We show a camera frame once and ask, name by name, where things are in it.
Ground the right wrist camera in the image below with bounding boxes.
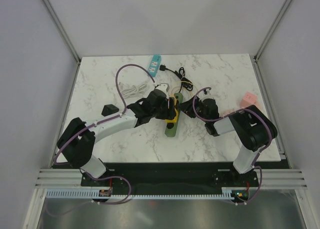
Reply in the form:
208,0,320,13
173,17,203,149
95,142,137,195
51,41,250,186
202,89,214,100

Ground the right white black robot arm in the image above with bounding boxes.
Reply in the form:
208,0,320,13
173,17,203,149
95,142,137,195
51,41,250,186
177,96,278,186

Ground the black coiled cable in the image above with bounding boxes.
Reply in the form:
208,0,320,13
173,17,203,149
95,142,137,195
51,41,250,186
158,65,195,91

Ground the teal power strip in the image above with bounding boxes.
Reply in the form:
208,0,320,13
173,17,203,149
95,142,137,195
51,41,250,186
147,54,162,78

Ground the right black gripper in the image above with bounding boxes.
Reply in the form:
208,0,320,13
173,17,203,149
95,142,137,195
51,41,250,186
176,95,209,123

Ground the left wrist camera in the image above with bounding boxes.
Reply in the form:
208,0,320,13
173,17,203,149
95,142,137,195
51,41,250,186
154,83,170,95

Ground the aluminium frame post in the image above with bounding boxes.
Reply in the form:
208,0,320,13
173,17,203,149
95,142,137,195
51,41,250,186
41,0,82,65
253,0,294,63

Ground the left aluminium frame post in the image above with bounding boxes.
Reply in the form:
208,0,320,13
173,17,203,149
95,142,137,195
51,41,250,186
41,0,82,65

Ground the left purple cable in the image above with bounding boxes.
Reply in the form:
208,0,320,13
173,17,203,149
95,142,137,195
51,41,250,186
53,63,157,181

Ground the right aluminium frame post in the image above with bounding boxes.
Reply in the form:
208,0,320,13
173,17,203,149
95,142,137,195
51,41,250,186
253,0,294,63

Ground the white slotted cable duct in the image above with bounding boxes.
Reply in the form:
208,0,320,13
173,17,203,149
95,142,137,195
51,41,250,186
45,187,248,200

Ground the black cube plug adapter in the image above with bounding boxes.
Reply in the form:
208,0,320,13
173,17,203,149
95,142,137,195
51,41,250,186
101,104,120,117

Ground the green power strip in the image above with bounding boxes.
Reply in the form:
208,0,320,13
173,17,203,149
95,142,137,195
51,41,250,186
164,92,184,138

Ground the pink cube socket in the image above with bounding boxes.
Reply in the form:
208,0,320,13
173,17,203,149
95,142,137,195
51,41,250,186
239,91,261,109

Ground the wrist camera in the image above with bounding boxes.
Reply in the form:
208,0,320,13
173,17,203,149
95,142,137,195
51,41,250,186
202,89,214,100
154,83,170,95

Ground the beige thin cable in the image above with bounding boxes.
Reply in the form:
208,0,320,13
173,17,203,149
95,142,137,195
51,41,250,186
168,79,195,97

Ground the yellow cube socket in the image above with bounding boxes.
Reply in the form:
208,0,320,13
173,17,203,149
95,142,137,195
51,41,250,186
164,101,179,123

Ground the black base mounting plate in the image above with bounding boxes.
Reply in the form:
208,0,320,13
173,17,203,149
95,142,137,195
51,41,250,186
81,162,259,194

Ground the white coiled power cord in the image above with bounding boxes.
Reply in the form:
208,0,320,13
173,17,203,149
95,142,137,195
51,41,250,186
118,81,150,99

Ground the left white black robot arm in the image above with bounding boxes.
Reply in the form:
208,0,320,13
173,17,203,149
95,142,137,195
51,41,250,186
56,88,177,186

